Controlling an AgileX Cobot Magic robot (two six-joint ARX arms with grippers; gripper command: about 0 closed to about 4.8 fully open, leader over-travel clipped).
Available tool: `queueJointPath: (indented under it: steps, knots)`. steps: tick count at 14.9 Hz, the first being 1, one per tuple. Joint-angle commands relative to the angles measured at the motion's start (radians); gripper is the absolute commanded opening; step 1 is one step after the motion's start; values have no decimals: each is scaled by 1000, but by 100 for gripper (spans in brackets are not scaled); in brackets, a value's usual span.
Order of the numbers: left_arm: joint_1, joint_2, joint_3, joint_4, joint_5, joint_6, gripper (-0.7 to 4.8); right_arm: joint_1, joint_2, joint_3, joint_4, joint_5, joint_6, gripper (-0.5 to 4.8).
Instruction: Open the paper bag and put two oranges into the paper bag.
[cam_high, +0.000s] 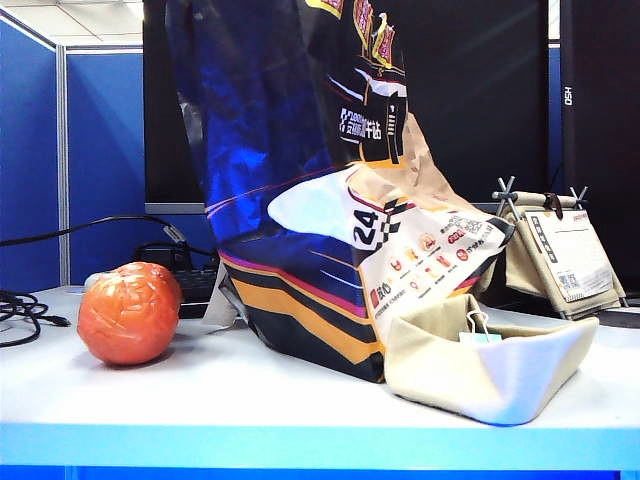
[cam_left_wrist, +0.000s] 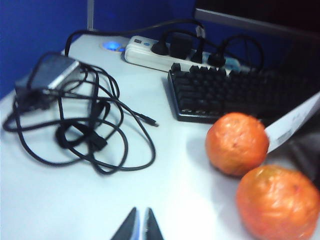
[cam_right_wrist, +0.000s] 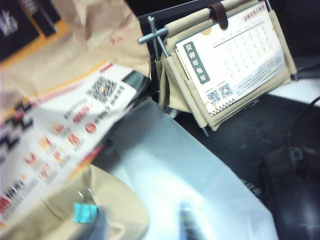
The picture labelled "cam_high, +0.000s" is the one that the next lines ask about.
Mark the white printed calendar card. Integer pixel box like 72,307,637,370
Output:
524,209,615,303

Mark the blue office partition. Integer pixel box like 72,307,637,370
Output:
0,12,216,294

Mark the teal binder clip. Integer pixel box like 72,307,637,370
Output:
458,309,503,346

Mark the black monitor stand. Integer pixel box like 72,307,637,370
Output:
132,241,191,274

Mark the printed brown paper bag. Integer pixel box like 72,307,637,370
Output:
164,0,516,384

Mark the thin black cable bundle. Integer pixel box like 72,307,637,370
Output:
0,289,71,349

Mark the thick black cable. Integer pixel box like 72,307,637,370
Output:
0,214,221,261

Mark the beige fabric basket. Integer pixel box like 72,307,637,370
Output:
383,293,600,427

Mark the large black monitor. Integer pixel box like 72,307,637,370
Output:
142,0,550,215

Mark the white paper receipt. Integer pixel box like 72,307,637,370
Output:
203,279,242,326

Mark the black monitor with white lettering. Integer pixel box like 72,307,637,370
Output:
559,0,640,301

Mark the desk calendar on stand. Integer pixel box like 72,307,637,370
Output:
492,175,629,321

